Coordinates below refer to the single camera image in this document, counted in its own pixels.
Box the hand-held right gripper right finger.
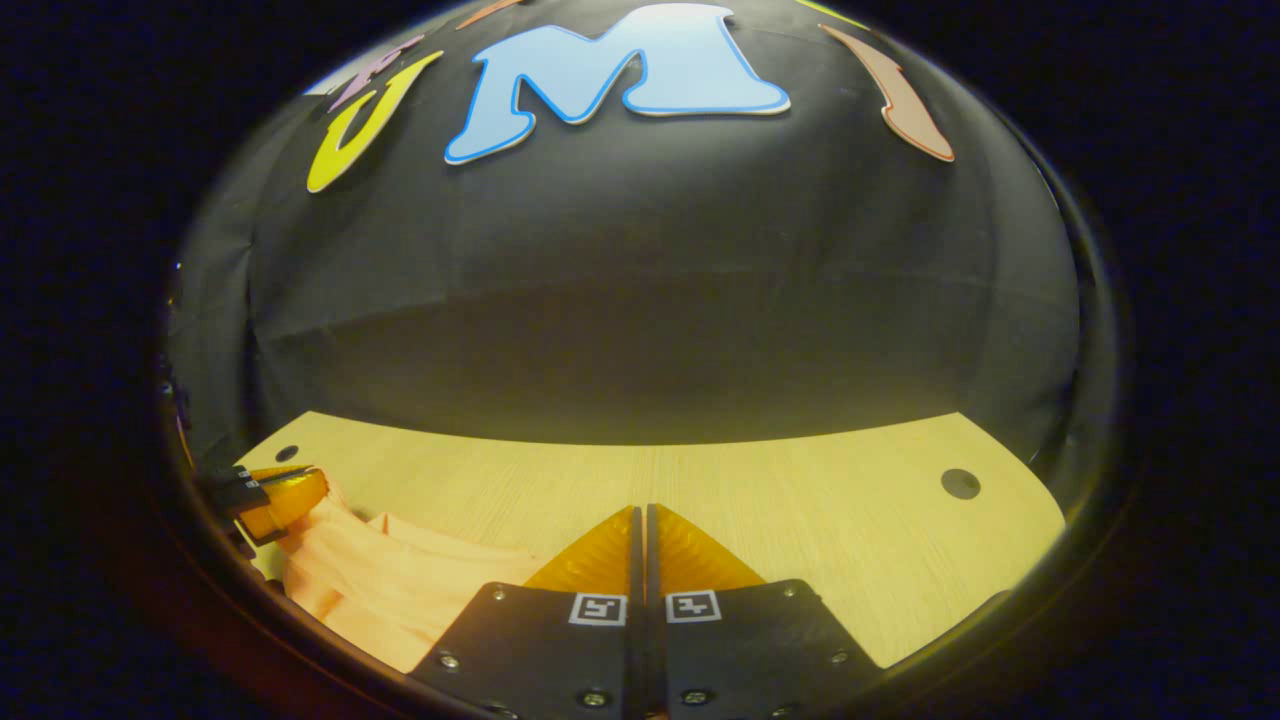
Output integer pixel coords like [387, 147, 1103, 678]
[645, 503, 886, 720]

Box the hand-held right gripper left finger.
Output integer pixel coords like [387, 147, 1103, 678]
[410, 505, 646, 720]

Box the orange T-shirt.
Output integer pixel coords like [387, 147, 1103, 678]
[280, 480, 546, 673]

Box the black backdrop cloth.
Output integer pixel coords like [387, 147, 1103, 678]
[165, 0, 1086, 471]

